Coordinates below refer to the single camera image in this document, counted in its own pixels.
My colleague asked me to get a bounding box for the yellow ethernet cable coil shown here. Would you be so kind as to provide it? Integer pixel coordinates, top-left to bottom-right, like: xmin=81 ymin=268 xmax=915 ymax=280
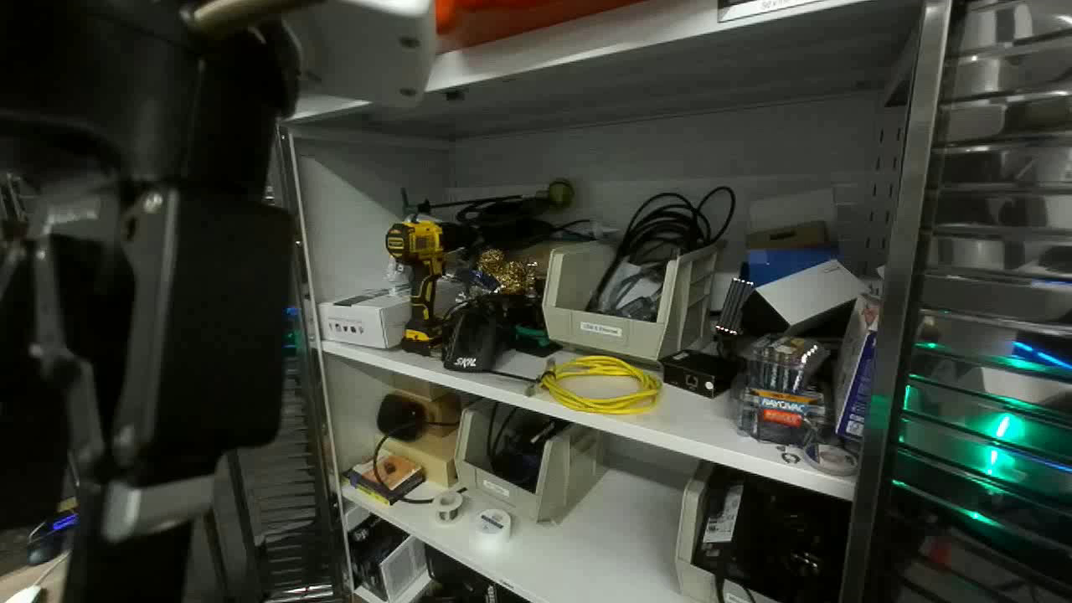
xmin=541 ymin=352 xmax=666 ymax=423

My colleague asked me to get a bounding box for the beige storage bin with label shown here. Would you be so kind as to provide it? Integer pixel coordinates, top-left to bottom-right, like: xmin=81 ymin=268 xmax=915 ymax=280
xmin=541 ymin=238 xmax=725 ymax=365

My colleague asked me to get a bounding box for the black network adapter box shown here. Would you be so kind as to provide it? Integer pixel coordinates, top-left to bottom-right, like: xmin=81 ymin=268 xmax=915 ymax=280
xmin=660 ymin=348 xmax=740 ymax=402

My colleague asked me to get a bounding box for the small white box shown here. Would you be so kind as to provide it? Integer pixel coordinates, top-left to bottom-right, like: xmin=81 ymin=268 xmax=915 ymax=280
xmin=320 ymin=289 xmax=417 ymax=352

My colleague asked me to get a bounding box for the blue cardboard box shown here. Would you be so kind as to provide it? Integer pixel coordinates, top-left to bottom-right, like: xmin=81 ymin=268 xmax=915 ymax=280
xmin=740 ymin=240 xmax=841 ymax=289

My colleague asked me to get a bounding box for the orange box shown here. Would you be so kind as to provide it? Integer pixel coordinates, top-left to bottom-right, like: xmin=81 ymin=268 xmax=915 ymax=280
xmin=433 ymin=0 xmax=644 ymax=53

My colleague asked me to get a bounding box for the brass coloured tool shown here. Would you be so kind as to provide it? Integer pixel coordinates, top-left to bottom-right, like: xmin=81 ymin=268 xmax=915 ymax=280
xmin=472 ymin=246 xmax=545 ymax=302

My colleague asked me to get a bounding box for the black tool pouch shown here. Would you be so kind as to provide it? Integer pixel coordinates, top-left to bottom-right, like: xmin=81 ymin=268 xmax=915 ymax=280
xmin=439 ymin=289 xmax=514 ymax=374

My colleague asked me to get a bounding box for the rod with round brass end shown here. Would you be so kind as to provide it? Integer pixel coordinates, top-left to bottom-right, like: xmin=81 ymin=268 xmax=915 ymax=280
xmin=421 ymin=173 xmax=579 ymax=216

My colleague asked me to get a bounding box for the white shelf unit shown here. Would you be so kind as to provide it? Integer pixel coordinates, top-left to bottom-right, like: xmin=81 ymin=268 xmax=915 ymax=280
xmin=281 ymin=0 xmax=931 ymax=603

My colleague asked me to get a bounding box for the pack of AA batteries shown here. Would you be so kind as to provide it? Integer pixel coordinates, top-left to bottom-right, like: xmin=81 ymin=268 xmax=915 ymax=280
xmin=735 ymin=332 xmax=838 ymax=453

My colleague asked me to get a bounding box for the white flat carton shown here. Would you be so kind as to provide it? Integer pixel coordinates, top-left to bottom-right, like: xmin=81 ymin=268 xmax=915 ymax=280
xmin=750 ymin=257 xmax=871 ymax=335

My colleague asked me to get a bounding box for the white and blue carton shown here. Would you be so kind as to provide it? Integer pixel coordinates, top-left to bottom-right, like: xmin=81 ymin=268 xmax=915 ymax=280
xmin=827 ymin=280 xmax=887 ymax=453

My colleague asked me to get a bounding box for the metal server rack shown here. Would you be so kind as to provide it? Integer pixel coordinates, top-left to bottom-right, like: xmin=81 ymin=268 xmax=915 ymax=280
xmin=838 ymin=0 xmax=1072 ymax=603

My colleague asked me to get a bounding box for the yellow cordless drill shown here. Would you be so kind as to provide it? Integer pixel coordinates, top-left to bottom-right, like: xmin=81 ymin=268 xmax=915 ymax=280
xmin=383 ymin=213 xmax=452 ymax=352

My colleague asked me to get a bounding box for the black cable bundle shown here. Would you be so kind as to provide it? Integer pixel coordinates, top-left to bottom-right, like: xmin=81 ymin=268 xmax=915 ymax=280
xmin=582 ymin=183 xmax=740 ymax=314

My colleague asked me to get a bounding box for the small wire spool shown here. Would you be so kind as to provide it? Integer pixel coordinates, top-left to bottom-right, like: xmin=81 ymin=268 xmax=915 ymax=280
xmin=433 ymin=485 xmax=472 ymax=522

